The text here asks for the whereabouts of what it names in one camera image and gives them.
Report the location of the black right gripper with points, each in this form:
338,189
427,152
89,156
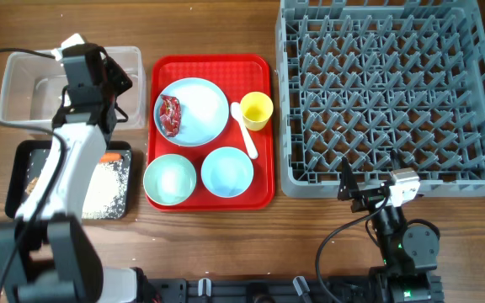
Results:
349,190

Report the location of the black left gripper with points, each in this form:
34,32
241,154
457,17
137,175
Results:
116,78

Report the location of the red snack wrapper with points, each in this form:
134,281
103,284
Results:
170,115

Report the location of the white plastic spoon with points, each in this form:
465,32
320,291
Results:
237,115

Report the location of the yellow plastic cup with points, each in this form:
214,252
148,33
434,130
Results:
257,108

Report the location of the brown food lump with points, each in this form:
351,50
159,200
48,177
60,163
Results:
31,186

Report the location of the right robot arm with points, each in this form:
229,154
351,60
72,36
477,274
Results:
409,249

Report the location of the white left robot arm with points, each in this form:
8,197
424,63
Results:
45,255

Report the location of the grey dishwasher rack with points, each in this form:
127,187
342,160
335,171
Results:
359,79

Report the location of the black food waste tray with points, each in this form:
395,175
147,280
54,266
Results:
16,184

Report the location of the clear plastic bin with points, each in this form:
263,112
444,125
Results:
31,89

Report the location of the orange carrot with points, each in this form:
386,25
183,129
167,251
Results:
111,157

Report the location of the spilled white rice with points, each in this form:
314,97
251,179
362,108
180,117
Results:
106,198

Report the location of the light blue plate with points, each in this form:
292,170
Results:
204,108

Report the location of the mint green bowl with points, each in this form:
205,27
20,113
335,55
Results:
169,180

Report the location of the light blue bowl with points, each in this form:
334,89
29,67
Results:
227,172

